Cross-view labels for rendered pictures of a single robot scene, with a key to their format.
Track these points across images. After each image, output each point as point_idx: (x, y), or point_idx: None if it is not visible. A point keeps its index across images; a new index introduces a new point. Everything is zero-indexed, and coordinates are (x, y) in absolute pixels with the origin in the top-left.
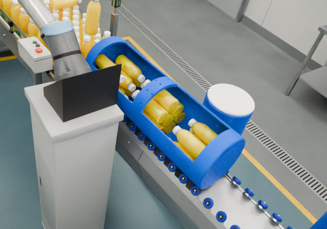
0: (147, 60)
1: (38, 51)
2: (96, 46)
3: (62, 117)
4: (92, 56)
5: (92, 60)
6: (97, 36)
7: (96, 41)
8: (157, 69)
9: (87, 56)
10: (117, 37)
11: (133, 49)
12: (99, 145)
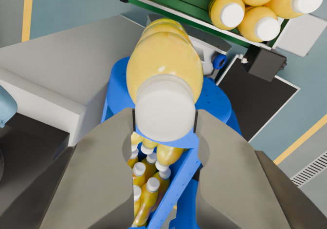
0: (164, 199)
1: None
2: (121, 101)
3: None
4: (109, 93)
5: (107, 96)
6: None
7: (227, 12)
8: (154, 215)
9: (110, 77)
10: (191, 128)
11: (181, 167)
12: None
